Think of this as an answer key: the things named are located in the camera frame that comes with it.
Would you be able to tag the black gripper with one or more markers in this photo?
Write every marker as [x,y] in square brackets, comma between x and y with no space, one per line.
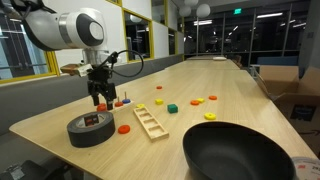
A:
[101,85]

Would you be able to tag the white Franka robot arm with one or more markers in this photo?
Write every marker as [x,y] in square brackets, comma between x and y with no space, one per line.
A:
[56,28]

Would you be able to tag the wooden peg board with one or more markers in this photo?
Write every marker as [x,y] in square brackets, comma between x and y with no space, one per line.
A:
[117,107]

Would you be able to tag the black gaffer tape roll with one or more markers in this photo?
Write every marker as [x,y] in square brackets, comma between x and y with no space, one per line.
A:
[90,131]

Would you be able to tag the yellow wooden block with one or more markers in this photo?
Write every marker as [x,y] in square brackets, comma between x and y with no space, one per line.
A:
[159,101]

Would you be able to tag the green wooden cube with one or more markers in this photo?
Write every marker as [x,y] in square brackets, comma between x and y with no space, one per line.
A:
[172,108]

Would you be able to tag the small yellow wooden piece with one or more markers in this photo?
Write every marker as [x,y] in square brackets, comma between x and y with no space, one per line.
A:
[200,100]

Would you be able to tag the black office chair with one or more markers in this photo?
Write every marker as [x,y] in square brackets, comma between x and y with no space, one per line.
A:
[30,171]

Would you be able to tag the light wooden table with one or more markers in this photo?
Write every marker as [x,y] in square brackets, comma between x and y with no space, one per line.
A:
[206,57]
[206,64]

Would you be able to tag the white globe pendant lamp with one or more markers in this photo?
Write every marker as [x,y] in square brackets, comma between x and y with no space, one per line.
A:
[185,11]
[203,10]
[191,2]

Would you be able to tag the white plate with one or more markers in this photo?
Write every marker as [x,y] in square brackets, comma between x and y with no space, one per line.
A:
[219,58]

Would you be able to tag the linear ceiling light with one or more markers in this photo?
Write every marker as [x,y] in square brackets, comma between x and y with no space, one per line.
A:
[269,15]
[202,22]

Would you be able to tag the black bowl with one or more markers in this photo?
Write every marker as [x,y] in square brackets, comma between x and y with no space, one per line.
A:
[233,153]

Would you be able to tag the green exit sign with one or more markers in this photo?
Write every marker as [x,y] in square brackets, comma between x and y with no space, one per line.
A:
[237,11]

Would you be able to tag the open cardboard box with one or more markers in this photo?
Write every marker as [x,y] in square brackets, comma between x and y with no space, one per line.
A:
[293,100]

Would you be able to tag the white tape roll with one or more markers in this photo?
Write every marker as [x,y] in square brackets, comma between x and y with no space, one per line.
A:
[308,168]

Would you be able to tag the tan wrist camera box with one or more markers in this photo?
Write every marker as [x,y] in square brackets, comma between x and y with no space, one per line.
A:
[77,69]

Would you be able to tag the large yellow window frame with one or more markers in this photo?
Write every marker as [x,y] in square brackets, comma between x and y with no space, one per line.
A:
[51,63]

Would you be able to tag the wooden slotted frame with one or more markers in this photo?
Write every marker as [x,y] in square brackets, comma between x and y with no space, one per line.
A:
[162,134]

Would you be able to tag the narrow yellow window frame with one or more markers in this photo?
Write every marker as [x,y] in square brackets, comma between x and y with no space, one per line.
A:
[151,40]

